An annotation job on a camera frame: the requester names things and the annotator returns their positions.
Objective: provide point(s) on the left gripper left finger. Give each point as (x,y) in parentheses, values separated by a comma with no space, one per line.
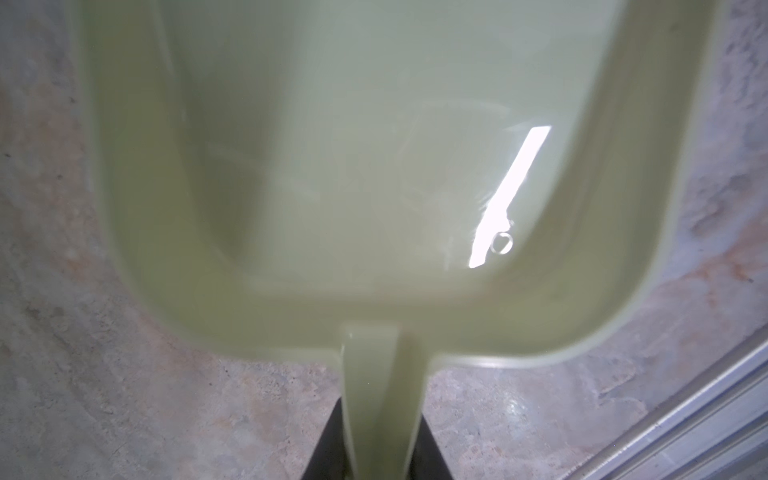
(329,458)

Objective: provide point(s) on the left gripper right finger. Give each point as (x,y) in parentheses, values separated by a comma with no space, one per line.
(427,462)

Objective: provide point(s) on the green dustpan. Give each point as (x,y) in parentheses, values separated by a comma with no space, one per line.
(391,187)

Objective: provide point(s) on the aluminium front rail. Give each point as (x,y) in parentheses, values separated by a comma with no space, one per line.
(713,428)

